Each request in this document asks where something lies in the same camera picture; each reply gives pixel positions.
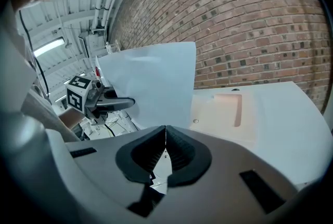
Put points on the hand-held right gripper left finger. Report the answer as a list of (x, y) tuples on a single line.
[(145, 157)]

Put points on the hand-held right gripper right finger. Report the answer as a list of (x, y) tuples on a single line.
[(187, 157)]

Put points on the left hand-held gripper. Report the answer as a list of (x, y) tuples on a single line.
[(76, 95)]

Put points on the white A4 paper sheet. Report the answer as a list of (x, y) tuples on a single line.
[(153, 79)]

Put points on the beige shallow tray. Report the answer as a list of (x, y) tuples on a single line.
[(221, 118)]

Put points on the person's left forearm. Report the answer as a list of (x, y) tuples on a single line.
[(69, 117)]

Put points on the small blue screen device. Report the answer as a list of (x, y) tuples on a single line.
[(151, 178)]

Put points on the grey ceiling unit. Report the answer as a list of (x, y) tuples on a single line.
[(84, 44)]

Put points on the long ceiling light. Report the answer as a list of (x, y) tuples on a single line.
[(49, 46)]

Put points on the person's beige shirt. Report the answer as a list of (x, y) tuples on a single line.
[(13, 61)]

